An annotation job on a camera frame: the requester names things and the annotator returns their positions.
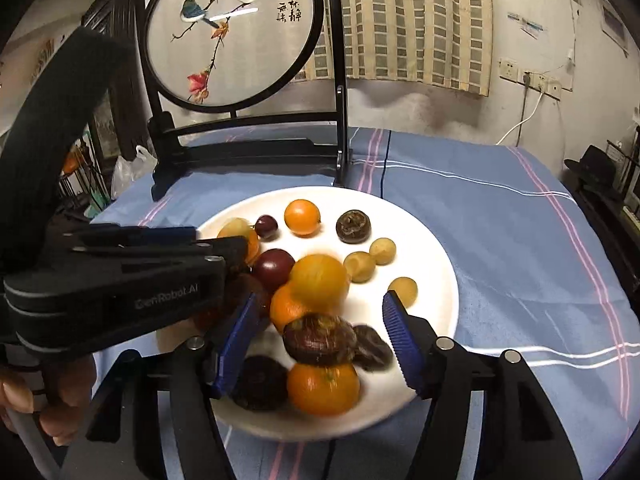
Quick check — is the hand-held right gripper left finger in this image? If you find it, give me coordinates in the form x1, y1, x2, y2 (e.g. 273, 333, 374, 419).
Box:
65, 291, 263, 480

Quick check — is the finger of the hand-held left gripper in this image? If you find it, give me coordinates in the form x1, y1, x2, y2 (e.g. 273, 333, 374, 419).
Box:
62, 225, 198, 248
72, 236, 250, 280

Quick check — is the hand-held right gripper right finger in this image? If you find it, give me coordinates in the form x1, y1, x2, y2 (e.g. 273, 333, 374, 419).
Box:
345, 290, 583, 480

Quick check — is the brown water chestnut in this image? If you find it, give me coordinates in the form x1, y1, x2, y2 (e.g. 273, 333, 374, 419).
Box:
231, 355, 290, 411
350, 325, 396, 372
335, 210, 373, 244
283, 312, 357, 365

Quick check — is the yellow-green round fruit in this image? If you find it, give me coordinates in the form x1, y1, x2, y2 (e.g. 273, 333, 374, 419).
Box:
217, 217, 253, 241

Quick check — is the red cherry tomato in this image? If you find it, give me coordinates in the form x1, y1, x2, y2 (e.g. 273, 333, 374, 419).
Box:
192, 305, 221, 333

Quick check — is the dark red cherry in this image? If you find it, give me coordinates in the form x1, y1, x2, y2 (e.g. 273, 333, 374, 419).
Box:
254, 214, 279, 241

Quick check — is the yellow longan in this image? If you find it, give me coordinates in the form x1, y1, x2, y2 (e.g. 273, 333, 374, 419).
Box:
369, 238, 397, 266
343, 252, 377, 283
387, 277, 419, 309

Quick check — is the small orange kumquat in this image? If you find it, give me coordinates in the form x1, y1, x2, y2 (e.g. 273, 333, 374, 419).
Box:
284, 199, 322, 237

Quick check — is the white plate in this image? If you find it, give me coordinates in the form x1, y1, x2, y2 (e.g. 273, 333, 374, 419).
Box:
156, 186, 460, 443

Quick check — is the person's left hand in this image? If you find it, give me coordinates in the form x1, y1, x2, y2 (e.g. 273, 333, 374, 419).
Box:
0, 352, 98, 443

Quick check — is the white plastic bag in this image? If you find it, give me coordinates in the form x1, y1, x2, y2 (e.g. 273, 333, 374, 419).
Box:
111, 145, 158, 200

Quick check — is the dark wooden framed panel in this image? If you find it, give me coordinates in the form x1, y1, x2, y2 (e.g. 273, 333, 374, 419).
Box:
80, 0, 161, 161

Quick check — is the blue striped tablecloth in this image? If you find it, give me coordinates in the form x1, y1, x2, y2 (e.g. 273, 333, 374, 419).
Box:
90, 126, 640, 480

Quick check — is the round bird embroidery screen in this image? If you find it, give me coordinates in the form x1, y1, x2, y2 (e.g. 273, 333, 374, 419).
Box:
136, 0, 355, 202

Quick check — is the dark side desk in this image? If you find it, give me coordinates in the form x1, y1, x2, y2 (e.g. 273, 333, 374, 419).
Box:
565, 180, 640, 261

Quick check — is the black hat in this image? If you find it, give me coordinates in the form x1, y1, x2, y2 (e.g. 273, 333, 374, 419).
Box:
564, 145, 618, 188

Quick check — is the beige checked curtain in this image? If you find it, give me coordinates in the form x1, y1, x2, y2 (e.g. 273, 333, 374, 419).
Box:
300, 0, 493, 97

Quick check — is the white power cable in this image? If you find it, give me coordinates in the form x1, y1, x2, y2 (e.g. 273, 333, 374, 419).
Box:
496, 91, 546, 146

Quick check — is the small framed wall panel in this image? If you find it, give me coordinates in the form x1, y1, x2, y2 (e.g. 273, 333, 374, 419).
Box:
597, 2, 630, 56

